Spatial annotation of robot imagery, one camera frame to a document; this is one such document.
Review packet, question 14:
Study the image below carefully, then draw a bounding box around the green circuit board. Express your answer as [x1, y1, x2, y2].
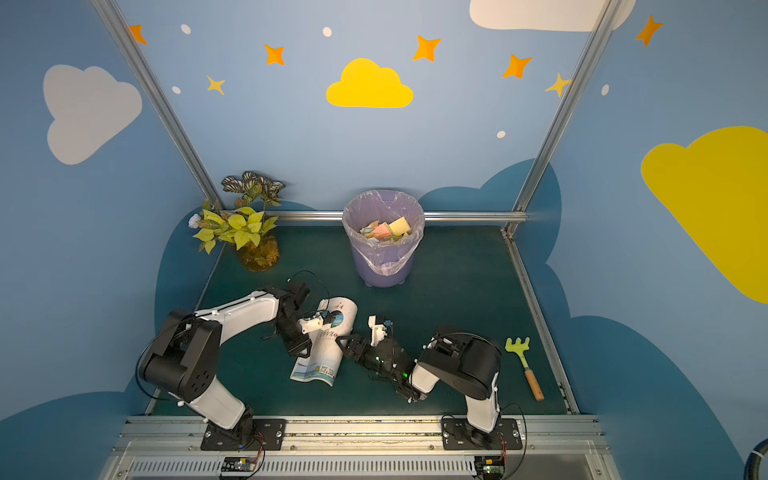
[474, 456, 506, 480]
[219, 457, 260, 477]

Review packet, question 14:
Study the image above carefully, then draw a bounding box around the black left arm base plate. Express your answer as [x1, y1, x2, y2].
[200, 417, 287, 451]

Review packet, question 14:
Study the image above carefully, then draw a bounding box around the purple trash bin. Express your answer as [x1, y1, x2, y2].
[346, 189, 424, 289]

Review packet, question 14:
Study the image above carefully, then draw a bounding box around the potted green plant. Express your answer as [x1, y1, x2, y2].
[188, 171, 285, 272]

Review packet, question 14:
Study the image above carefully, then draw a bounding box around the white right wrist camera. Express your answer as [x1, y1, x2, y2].
[368, 315, 392, 347]

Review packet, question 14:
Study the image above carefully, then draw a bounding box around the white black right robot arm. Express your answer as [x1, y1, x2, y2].
[336, 316, 501, 434]

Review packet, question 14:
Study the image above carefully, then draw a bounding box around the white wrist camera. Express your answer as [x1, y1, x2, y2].
[298, 311, 337, 334]
[368, 315, 392, 347]

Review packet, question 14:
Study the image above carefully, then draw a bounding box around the aluminium frame back bar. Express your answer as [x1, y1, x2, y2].
[268, 211, 528, 224]

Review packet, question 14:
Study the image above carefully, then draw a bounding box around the translucent bin liner bag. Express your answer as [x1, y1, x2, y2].
[341, 189, 427, 278]

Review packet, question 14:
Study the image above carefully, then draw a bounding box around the science magazine book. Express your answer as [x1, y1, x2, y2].
[290, 297, 358, 387]

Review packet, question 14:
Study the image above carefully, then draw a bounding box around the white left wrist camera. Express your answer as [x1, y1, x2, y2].
[298, 311, 337, 334]

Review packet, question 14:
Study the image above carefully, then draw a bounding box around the left green circuit board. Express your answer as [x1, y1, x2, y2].
[219, 457, 260, 477]

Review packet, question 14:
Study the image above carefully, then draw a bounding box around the discarded sticky notes pile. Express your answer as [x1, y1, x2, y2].
[359, 217, 411, 243]

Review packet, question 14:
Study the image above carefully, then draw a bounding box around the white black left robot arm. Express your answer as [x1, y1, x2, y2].
[136, 280, 332, 433]

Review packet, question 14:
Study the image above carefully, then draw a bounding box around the aluminium frame left post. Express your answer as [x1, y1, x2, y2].
[91, 0, 224, 204]

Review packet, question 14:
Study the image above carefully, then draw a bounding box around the right green circuit board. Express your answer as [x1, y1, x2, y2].
[474, 456, 506, 480]

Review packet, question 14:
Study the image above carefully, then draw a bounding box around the aluminium frame post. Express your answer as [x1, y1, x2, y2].
[503, 0, 635, 240]
[91, 0, 224, 204]

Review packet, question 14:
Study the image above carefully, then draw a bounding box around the green hand rake wooden handle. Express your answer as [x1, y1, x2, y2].
[505, 337, 545, 401]

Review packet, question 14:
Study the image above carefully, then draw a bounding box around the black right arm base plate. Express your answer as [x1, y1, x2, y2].
[439, 415, 525, 451]

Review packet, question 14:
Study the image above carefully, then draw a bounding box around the aluminium frame right post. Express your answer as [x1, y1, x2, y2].
[503, 0, 635, 240]

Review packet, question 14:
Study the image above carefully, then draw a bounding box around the aluminium front rail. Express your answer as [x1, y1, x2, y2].
[100, 414, 620, 479]

